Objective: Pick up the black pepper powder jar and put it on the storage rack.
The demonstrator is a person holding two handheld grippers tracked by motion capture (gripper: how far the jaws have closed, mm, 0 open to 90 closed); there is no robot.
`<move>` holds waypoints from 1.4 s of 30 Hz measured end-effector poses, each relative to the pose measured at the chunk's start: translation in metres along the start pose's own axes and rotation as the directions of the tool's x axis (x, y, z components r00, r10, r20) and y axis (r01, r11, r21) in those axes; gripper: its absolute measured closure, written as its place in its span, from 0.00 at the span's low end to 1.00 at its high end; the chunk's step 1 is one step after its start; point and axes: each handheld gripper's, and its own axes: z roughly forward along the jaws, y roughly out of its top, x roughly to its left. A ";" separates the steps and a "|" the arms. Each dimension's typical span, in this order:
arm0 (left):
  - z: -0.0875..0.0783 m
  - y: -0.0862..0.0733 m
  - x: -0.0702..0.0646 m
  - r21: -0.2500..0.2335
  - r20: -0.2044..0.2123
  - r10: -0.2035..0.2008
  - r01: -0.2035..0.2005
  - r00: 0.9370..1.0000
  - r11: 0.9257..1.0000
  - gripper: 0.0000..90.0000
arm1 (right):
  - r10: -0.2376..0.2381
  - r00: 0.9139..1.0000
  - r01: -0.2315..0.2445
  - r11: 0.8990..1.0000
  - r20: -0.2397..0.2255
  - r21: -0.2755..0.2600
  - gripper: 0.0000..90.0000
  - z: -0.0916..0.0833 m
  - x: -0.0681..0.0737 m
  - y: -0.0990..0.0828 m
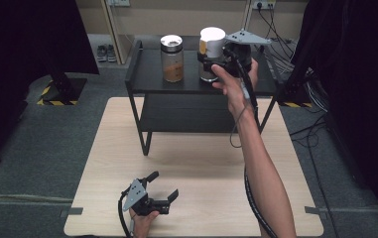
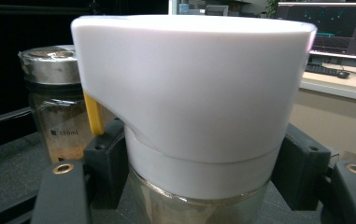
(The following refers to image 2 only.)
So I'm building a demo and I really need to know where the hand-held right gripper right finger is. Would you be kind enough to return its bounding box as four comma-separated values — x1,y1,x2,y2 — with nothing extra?
271,122,356,224

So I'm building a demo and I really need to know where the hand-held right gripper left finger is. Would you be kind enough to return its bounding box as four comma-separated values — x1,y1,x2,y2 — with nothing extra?
30,117,127,224

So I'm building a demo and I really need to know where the glass jar with silver lid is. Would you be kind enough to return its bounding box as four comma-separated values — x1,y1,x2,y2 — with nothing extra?
18,44,118,165

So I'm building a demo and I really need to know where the black two-tier shelf rack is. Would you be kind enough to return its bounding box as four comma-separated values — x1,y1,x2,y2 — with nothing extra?
0,106,326,224

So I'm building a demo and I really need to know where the beige office desk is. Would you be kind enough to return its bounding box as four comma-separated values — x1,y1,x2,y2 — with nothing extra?
288,63,356,164

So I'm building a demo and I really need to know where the black keyboard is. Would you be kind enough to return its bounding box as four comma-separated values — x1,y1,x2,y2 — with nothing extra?
306,62,339,77

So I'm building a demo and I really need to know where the computer monitor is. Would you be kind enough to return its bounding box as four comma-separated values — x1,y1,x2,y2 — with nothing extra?
275,1,356,61

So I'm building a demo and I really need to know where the green plant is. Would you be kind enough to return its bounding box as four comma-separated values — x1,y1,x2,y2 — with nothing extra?
263,0,280,19

